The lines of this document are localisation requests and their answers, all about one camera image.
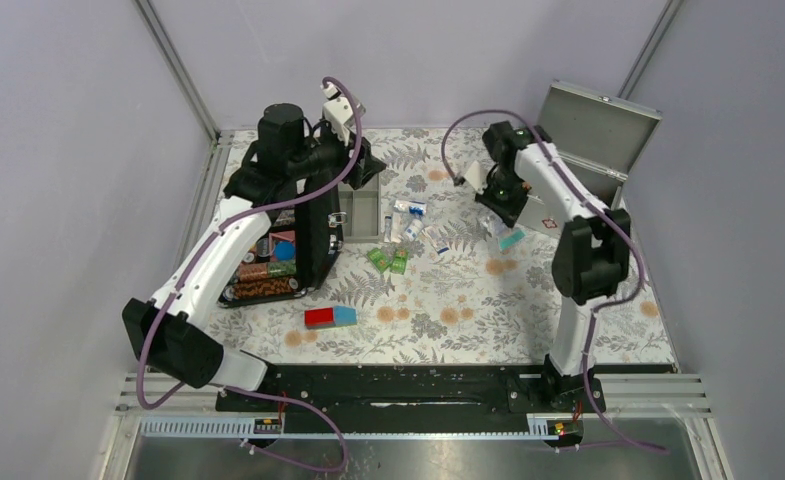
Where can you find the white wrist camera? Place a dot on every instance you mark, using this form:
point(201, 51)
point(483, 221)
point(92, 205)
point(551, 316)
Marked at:
point(340, 113)
point(474, 176)

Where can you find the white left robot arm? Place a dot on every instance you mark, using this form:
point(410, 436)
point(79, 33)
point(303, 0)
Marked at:
point(168, 331)

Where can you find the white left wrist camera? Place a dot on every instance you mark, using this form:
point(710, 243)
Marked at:
point(340, 113)

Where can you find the white blue small tube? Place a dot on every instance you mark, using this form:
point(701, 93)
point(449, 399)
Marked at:
point(436, 239)

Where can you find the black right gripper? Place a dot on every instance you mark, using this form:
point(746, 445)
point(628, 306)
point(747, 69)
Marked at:
point(511, 213)

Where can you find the green wind oil box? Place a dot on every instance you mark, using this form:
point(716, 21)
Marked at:
point(399, 261)

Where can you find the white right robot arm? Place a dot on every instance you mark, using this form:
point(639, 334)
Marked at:
point(592, 254)

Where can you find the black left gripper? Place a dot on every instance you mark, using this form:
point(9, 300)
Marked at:
point(365, 166)

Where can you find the black case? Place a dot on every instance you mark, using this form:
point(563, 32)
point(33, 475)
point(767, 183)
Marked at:
point(297, 251)

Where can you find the grey plastic tray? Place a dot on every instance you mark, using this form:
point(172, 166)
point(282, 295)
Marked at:
point(363, 209)

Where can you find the clear bag teal item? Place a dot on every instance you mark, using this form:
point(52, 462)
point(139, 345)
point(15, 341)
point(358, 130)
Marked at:
point(504, 237)

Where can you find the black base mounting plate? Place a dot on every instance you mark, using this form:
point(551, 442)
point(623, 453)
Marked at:
point(433, 399)

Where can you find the red blue box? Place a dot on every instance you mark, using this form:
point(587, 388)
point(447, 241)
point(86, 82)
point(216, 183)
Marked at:
point(330, 317)

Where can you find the white bandage roll blue label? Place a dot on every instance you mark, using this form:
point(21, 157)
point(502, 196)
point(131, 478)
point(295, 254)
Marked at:
point(410, 207)

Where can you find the white flat wrapped bandage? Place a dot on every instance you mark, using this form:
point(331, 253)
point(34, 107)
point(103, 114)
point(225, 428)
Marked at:
point(398, 225)

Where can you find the grey metal box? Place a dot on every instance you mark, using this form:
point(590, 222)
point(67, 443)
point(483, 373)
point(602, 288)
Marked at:
point(599, 137)

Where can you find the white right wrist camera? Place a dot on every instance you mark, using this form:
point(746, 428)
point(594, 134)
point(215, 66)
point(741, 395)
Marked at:
point(474, 176)

